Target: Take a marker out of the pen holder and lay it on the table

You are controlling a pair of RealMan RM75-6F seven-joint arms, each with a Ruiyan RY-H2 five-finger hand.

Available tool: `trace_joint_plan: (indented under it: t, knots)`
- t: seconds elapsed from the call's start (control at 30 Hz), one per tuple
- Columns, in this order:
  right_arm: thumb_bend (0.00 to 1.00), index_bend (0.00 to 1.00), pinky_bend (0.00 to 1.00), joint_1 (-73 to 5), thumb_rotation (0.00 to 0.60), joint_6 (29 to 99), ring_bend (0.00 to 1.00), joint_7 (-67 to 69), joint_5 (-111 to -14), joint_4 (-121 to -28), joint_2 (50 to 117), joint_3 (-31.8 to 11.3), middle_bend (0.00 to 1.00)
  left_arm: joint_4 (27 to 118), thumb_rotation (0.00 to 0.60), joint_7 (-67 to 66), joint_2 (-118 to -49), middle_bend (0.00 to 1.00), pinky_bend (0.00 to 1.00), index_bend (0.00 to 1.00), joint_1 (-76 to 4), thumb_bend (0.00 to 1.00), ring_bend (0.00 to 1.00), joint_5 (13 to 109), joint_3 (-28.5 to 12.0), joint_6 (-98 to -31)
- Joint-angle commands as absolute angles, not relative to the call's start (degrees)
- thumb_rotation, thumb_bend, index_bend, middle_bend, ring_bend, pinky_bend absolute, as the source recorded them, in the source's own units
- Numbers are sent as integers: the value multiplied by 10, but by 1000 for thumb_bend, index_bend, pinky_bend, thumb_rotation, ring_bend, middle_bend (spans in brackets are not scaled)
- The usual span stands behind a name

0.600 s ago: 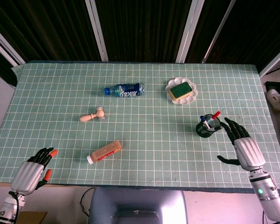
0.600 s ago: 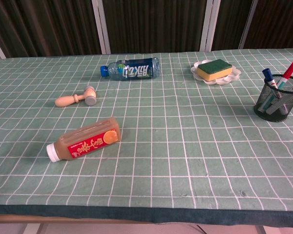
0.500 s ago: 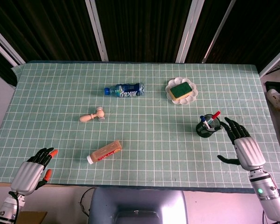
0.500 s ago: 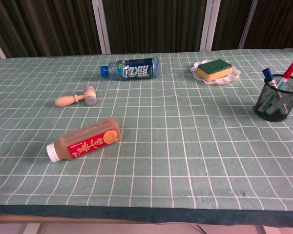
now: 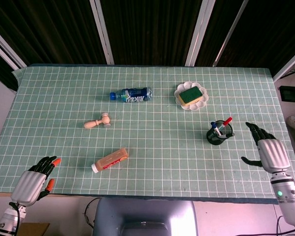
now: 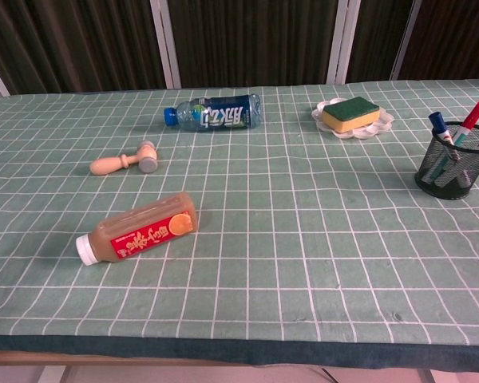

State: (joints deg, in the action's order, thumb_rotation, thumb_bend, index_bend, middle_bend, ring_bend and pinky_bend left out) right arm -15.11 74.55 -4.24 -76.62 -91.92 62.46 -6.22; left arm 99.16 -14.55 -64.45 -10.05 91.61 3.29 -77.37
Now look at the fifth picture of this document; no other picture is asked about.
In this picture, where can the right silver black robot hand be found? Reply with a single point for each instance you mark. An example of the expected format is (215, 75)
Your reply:
(273, 152)

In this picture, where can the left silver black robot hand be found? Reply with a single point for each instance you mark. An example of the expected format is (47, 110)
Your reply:
(29, 184)

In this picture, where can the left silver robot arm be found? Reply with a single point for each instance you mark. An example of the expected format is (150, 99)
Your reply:
(8, 218)

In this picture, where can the black mesh pen holder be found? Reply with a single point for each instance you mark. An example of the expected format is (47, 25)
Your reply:
(212, 137)

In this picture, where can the brown cardboard box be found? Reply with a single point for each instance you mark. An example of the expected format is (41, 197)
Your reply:
(32, 229)

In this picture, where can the black electronic device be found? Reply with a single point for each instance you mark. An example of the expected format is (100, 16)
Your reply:
(291, 94)

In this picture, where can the brown tea bottle white cap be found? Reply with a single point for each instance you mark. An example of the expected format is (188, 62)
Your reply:
(111, 159)

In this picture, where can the white flower-shaped plate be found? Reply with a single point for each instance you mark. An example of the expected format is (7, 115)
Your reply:
(201, 103)

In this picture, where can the small wooden mallet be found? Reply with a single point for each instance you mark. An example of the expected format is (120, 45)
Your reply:
(98, 122)

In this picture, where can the green yellow sponge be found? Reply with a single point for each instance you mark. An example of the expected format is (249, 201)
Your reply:
(189, 95)

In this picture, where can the grey robot torso base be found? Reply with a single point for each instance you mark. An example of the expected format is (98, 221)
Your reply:
(145, 216)

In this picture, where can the green checked tablecloth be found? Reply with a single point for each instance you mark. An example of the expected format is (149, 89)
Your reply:
(147, 137)

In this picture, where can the blue drink bottle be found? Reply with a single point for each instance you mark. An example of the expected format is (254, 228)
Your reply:
(135, 95)

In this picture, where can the black curtain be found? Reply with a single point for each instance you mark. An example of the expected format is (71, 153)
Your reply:
(150, 29)

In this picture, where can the white frame post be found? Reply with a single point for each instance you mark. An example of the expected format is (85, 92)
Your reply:
(199, 32)
(288, 64)
(229, 32)
(7, 51)
(102, 32)

